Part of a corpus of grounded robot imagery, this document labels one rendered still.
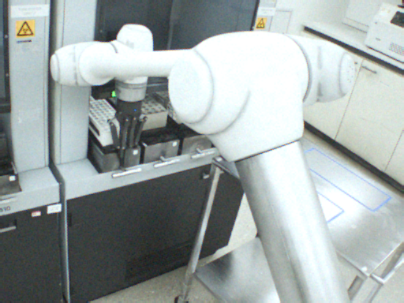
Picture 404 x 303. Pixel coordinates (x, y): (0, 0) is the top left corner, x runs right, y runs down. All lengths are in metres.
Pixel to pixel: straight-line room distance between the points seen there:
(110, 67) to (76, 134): 0.42
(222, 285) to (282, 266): 1.07
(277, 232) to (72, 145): 0.88
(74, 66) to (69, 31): 0.17
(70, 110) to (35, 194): 0.27
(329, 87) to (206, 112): 0.22
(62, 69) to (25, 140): 0.33
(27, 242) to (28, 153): 0.30
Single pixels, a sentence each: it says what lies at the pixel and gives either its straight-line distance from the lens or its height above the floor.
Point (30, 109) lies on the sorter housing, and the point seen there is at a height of 0.95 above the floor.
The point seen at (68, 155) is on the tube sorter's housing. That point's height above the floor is 0.77.
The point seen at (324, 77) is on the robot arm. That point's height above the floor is 1.32.
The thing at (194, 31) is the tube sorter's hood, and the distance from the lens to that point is 1.34.
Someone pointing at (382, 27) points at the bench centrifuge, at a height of 1.09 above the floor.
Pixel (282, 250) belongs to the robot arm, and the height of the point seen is 1.13.
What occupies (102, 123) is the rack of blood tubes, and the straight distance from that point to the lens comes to 1.32.
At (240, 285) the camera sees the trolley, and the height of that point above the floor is 0.28.
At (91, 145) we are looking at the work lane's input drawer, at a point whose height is 0.79.
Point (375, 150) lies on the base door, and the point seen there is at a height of 0.21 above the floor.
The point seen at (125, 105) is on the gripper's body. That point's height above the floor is 0.99.
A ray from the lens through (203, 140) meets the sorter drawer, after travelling 1.46.
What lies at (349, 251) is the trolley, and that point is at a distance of 1.12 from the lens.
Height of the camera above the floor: 1.50
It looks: 29 degrees down
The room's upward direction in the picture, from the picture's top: 10 degrees clockwise
